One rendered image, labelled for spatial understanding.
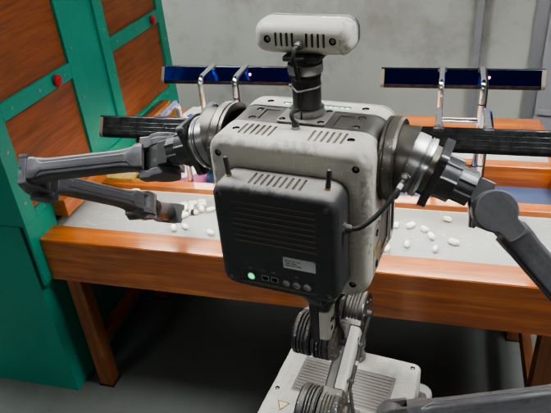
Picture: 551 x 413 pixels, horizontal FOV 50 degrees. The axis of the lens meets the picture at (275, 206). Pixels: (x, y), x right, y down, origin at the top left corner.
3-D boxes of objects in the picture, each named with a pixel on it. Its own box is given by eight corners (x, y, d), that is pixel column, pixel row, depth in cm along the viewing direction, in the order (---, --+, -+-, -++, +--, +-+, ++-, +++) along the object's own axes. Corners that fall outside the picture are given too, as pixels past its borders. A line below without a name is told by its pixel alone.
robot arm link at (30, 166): (1, 189, 143) (3, 150, 145) (34, 201, 156) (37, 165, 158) (175, 171, 134) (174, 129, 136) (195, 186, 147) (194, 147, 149)
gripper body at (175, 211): (157, 202, 204) (147, 198, 196) (184, 204, 201) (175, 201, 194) (155, 220, 203) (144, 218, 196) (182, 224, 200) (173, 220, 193)
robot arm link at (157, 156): (171, 161, 132) (171, 138, 133) (138, 169, 137) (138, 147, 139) (198, 169, 140) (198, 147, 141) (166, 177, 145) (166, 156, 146)
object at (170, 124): (260, 144, 204) (257, 125, 200) (99, 137, 219) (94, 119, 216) (266, 134, 210) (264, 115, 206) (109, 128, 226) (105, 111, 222)
